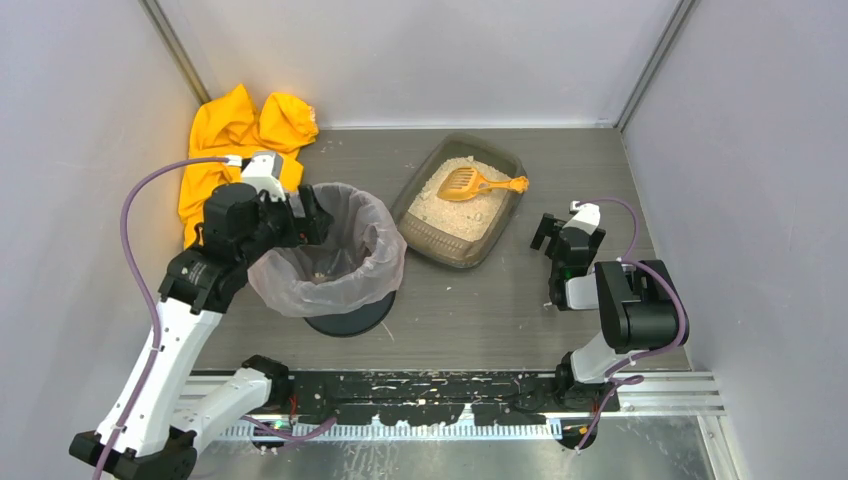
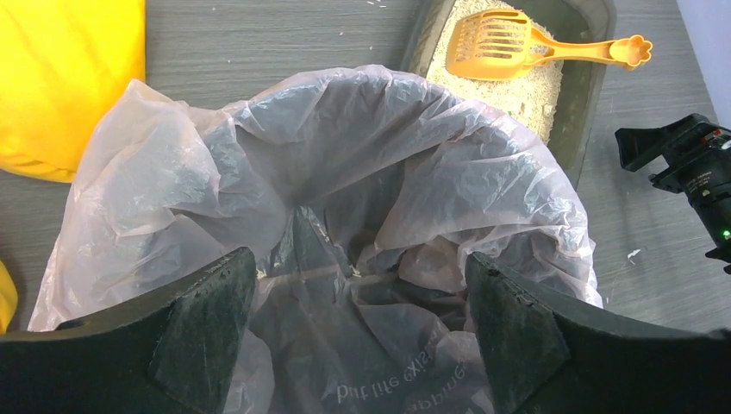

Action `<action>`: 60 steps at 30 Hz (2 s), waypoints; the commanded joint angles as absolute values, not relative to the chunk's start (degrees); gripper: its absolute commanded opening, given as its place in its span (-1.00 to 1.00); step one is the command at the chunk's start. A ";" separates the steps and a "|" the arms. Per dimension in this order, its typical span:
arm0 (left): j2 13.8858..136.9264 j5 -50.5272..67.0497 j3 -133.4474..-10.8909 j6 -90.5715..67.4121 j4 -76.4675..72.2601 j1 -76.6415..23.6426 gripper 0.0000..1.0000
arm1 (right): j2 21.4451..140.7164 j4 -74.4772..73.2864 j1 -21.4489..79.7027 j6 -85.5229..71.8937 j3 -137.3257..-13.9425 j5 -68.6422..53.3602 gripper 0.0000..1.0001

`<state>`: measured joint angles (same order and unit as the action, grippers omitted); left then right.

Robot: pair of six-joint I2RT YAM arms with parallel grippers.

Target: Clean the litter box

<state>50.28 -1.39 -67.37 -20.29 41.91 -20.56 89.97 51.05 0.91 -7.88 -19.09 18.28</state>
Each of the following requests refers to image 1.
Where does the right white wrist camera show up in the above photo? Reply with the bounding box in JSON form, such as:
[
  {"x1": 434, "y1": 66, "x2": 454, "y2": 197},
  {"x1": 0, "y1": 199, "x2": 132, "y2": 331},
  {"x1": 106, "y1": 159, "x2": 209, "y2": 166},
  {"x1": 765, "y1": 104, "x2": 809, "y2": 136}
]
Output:
[{"x1": 566, "y1": 201, "x2": 601, "y2": 235}]

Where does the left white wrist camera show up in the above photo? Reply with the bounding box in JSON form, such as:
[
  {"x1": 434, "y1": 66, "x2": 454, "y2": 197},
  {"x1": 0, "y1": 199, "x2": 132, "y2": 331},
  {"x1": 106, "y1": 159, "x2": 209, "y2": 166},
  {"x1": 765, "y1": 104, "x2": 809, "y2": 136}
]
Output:
[{"x1": 241, "y1": 151, "x2": 287, "y2": 201}]

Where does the dark translucent litter box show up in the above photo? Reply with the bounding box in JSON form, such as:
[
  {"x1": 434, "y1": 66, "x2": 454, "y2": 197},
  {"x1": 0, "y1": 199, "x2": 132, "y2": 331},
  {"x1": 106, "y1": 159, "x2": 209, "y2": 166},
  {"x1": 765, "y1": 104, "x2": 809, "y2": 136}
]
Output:
[{"x1": 390, "y1": 133, "x2": 526, "y2": 269}]

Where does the translucent trash bag liner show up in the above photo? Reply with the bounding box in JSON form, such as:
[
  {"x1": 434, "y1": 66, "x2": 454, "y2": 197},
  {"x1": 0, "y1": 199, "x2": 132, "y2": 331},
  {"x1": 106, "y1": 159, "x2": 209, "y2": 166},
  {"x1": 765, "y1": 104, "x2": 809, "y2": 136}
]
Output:
[{"x1": 248, "y1": 182, "x2": 407, "y2": 317}]

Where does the yellow cloth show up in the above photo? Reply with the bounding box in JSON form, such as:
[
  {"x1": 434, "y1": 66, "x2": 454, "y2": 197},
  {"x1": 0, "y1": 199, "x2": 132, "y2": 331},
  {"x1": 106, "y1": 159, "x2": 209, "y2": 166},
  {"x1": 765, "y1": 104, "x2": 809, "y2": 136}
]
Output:
[{"x1": 177, "y1": 84, "x2": 319, "y2": 247}]

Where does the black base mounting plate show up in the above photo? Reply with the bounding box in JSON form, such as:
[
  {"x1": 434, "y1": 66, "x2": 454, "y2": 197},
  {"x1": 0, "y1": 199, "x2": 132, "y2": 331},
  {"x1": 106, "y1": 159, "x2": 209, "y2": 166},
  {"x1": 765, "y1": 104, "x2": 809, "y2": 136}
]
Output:
[{"x1": 257, "y1": 367, "x2": 619, "y2": 427}]

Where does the orange plastic litter scoop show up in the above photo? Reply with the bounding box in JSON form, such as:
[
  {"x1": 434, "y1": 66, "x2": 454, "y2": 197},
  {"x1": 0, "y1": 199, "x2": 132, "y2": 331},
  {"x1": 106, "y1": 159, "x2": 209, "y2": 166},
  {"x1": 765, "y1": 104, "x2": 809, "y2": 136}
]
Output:
[{"x1": 437, "y1": 167, "x2": 529, "y2": 202}]

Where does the black trash bin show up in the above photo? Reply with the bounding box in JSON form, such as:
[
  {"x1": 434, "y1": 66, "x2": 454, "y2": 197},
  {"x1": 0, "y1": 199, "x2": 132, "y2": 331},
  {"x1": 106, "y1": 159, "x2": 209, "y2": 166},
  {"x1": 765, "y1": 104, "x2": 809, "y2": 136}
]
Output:
[{"x1": 304, "y1": 291, "x2": 397, "y2": 338}]

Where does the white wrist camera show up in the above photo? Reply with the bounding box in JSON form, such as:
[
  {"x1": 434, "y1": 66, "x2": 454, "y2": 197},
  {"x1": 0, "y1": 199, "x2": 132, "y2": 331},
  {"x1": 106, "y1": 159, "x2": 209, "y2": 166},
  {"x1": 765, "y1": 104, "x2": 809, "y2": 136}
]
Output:
[
  {"x1": 241, "y1": 151, "x2": 287, "y2": 201},
  {"x1": 566, "y1": 201, "x2": 601, "y2": 235}
]

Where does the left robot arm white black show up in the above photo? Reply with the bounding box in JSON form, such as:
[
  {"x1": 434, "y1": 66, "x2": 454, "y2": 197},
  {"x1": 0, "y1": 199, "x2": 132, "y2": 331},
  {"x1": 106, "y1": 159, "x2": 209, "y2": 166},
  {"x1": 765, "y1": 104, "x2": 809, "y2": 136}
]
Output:
[{"x1": 69, "y1": 183, "x2": 333, "y2": 479}]

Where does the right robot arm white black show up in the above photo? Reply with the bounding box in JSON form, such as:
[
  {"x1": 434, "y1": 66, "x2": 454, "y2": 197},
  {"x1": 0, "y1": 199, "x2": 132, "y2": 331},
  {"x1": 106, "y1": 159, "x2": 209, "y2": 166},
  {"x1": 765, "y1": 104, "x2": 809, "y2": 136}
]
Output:
[{"x1": 530, "y1": 208, "x2": 688, "y2": 411}]

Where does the aluminium rail frame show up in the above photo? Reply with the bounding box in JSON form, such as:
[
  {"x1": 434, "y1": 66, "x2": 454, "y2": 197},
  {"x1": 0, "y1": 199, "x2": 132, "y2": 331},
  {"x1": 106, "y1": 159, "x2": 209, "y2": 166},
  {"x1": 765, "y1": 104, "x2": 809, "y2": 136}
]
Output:
[{"x1": 206, "y1": 370, "x2": 724, "y2": 442}]

